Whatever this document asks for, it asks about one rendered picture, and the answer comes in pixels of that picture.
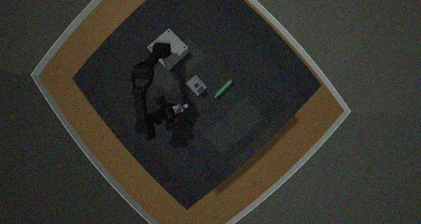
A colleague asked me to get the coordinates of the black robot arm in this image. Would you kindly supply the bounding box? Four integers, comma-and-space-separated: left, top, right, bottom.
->
130, 43, 172, 140

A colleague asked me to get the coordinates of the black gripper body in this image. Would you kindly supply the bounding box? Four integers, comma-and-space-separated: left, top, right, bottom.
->
153, 95, 176, 131

